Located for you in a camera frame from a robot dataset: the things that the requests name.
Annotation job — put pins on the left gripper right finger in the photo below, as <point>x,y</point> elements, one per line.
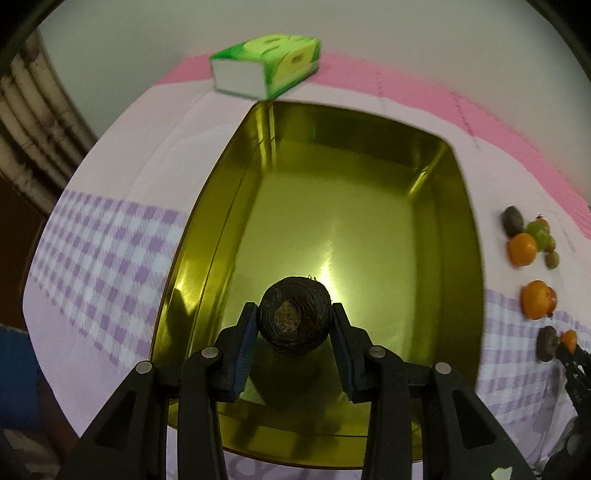
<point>460,437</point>

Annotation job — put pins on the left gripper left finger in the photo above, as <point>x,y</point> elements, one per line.
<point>127,438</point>

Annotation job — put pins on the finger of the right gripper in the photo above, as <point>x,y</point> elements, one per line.
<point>577,370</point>

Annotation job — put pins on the orange mandarin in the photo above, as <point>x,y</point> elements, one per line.
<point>522,250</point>
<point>569,339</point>
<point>534,300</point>

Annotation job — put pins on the dark mangosteen with stem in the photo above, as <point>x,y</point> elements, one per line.
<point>546,344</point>

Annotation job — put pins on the red tomato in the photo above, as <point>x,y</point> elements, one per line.
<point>553,301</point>
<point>542,220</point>

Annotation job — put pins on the brown longan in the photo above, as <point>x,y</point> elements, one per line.
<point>551,244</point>
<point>552,259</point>

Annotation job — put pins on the green tomato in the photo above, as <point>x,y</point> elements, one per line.
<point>540,233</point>

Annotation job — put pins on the small dark passion fruit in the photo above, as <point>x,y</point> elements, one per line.
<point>512,221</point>

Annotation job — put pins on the large dark mangosteen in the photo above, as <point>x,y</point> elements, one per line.
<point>294,316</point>

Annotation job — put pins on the blue foam floor mat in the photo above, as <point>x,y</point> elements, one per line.
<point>20,375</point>

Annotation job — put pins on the pink purple checked tablecloth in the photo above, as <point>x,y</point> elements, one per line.
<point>98,274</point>

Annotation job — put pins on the gold toffee tin tray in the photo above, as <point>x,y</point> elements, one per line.
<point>374,209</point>

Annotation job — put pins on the beige patterned curtain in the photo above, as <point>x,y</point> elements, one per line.
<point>44,138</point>

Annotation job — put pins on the green tissue pack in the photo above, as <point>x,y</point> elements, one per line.
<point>265,67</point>

